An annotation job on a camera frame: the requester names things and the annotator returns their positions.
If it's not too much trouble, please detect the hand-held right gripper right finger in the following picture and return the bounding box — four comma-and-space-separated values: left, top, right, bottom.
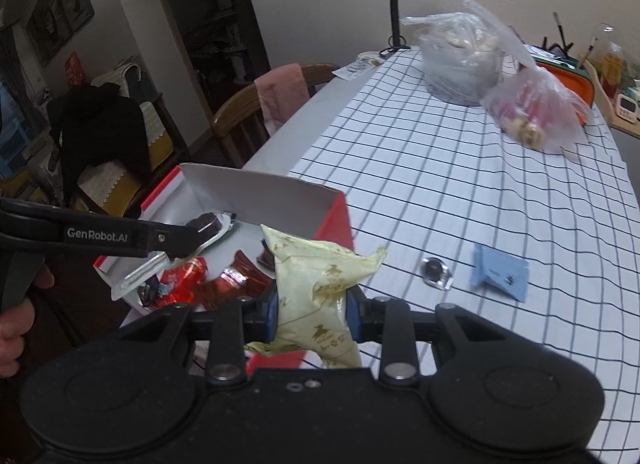
346, 286, 531, 387

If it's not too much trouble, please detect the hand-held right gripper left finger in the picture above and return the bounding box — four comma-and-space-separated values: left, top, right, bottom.
120, 289, 279, 386

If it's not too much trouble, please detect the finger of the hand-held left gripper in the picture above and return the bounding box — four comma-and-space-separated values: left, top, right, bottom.
50, 215, 212, 260

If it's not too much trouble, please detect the clear plastic snack packet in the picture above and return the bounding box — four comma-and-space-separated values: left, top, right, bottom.
111, 250, 201, 302

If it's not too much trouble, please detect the dark red snack packet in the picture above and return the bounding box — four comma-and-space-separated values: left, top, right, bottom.
234, 250, 275, 285

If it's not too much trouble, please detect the cream snack packet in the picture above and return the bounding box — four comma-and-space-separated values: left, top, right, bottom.
245, 225, 388, 369

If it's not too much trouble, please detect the brown snack packet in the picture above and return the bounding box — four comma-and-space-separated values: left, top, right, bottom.
202, 266, 251, 312

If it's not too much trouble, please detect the orange-red shiny snack packet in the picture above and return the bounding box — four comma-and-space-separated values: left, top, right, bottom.
160, 258, 208, 307

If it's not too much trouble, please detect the red cardboard box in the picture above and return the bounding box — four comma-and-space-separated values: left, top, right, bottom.
94, 163, 356, 370

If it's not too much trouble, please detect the clear plastic bag of snacks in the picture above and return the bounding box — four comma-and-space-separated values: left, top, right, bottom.
481, 64, 593, 152

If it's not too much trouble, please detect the person's left hand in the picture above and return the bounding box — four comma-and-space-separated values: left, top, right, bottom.
0, 264, 56, 380

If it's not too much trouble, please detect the clear-wrapped chocolate cake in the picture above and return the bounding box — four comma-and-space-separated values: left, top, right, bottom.
420, 256, 455, 291

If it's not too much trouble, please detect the black garment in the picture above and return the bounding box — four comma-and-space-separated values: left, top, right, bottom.
47, 84, 153, 195

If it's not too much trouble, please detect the white checked tablecloth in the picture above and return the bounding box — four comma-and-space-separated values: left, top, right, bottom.
287, 46, 633, 460

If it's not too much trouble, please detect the blue-grey snack packet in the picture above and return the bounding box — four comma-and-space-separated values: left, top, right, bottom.
470, 243, 531, 302

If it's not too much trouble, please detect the wooden chair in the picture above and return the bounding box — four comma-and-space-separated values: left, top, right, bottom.
212, 63, 341, 167

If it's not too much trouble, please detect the red bag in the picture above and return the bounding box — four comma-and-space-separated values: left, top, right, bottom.
65, 51, 86, 87

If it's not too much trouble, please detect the pink cloth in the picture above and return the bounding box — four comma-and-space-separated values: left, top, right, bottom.
254, 64, 311, 135

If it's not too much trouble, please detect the dark bookshelf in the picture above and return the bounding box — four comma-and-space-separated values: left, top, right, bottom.
142, 0, 271, 110

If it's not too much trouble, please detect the small white paper packet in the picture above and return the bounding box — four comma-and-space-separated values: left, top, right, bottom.
332, 50, 388, 81

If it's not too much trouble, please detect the plastic-bagged grey bowl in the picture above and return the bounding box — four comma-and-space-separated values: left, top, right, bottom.
402, 0, 536, 107

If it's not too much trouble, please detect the orange container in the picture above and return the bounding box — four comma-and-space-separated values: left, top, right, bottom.
531, 56, 597, 126

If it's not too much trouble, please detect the wooden tray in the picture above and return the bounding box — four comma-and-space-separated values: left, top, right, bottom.
582, 56, 640, 140

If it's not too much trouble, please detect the white timer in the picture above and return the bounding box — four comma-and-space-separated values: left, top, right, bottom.
614, 93, 640, 122

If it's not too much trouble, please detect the amber drink bottle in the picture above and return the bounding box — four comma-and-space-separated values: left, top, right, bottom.
597, 24, 626, 95

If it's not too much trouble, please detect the framed wall picture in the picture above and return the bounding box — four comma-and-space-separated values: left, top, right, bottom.
25, 0, 96, 67

